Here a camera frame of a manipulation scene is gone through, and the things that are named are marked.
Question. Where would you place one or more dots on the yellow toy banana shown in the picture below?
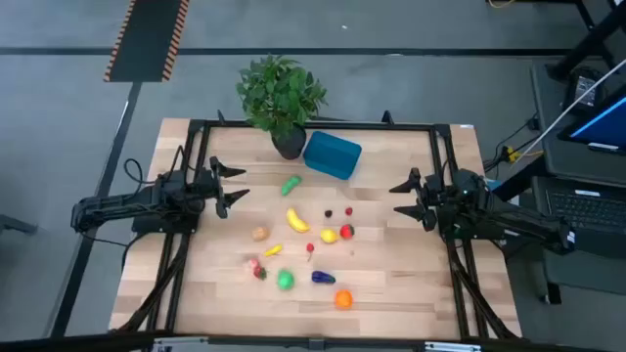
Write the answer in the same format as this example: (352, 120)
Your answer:
(296, 221)

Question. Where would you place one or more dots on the grey furniture leg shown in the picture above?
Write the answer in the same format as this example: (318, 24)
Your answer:
(14, 225)

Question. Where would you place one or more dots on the monitor with blue screen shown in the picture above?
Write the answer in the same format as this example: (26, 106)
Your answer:
(606, 127)

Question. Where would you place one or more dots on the purple toy eggplant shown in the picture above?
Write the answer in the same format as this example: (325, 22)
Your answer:
(322, 277)

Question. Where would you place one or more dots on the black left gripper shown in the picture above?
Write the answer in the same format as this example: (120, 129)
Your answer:
(208, 186)

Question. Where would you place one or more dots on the dark grey desk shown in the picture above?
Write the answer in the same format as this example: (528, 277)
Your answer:
(548, 122)

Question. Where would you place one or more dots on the brown toy potato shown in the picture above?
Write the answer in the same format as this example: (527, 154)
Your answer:
(260, 233)

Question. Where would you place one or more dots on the black stand legs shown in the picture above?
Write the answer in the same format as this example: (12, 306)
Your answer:
(587, 39)

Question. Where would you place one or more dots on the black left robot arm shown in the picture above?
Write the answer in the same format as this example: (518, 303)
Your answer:
(112, 205)

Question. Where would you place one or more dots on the blue plastic tupperware container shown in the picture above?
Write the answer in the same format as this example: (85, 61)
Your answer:
(332, 155)

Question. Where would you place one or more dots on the green plant in black pot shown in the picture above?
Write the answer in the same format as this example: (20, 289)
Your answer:
(279, 93)

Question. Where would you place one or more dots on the orange toy pumpkin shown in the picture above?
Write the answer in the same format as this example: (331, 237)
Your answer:
(344, 299)

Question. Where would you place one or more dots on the black aluminium table frame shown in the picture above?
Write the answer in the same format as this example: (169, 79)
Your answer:
(342, 125)

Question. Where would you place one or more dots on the yellow toy lemon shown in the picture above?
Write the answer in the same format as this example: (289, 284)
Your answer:
(328, 235)

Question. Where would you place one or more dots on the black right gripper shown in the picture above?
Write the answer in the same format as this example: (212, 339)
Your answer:
(430, 200)

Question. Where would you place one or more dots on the small yellow toy pepper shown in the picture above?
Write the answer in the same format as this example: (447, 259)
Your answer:
(273, 250)

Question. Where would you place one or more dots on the red strawberry with green leaves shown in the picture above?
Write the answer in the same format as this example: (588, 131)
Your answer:
(259, 273)

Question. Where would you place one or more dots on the green toy pepper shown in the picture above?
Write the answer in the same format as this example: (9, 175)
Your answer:
(291, 186)

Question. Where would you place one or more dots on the black laptop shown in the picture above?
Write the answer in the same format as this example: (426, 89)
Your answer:
(587, 210)

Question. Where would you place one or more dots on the black power adapter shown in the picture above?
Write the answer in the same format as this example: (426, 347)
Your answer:
(584, 90)

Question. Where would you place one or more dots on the black mat with orange stripes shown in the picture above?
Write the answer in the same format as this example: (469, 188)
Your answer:
(147, 39)

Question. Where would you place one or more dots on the blue and white box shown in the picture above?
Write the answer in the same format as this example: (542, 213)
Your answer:
(494, 185)

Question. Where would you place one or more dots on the yellow power plug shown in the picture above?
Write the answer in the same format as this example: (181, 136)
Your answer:
(512, 154)

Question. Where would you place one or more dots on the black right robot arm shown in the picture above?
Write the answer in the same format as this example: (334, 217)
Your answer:
(513, 220)

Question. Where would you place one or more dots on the small pink toy fruit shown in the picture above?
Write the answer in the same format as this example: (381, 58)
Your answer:
(253, 263)

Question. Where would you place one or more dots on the white rod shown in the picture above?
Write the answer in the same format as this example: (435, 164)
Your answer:
(572, 110)

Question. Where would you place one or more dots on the round green toy fruit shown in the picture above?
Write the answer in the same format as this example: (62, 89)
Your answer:
(285, 279)

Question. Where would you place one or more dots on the red toy cherry with stem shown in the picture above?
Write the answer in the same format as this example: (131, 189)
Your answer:
(310, 247)

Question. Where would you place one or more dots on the black crossbar with silver brackets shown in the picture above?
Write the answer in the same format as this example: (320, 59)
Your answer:
(98, 344)

